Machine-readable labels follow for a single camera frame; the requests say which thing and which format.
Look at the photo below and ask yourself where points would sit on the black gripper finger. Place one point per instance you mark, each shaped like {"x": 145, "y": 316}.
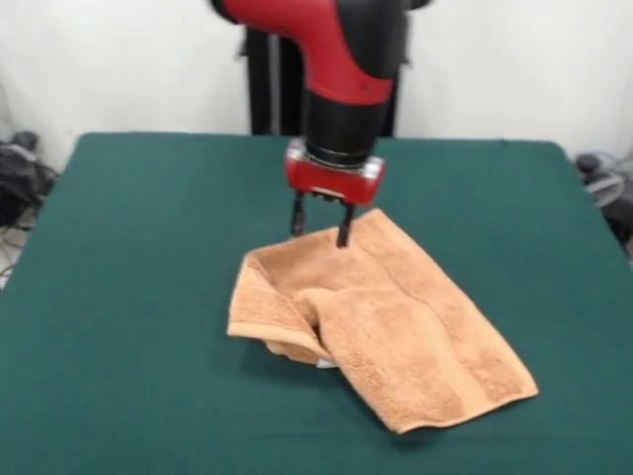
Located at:
{"x": 343, "y": 230}
{"x": 297, "y": 218}

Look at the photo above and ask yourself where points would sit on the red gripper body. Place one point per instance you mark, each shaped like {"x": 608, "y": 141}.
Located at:
{"x": 336, "y": 183}

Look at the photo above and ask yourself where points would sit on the orange terry towel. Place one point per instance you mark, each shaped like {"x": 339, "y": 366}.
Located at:
{"x": 395, "y": 336}

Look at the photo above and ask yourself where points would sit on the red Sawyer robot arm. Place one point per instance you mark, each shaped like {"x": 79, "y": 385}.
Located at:
{"x": 346, "y": 74}

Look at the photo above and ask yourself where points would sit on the dark green table cloth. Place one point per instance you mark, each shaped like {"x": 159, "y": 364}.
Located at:
{"x": 123, "y": 297}

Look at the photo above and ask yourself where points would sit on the black stand base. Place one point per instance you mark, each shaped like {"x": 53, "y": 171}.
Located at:
{"x": 22, "y": 173}
{"x": 613, "y": 198}

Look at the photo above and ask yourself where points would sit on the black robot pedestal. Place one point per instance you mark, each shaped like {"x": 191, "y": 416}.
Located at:
{"x": 269, "y": 89}

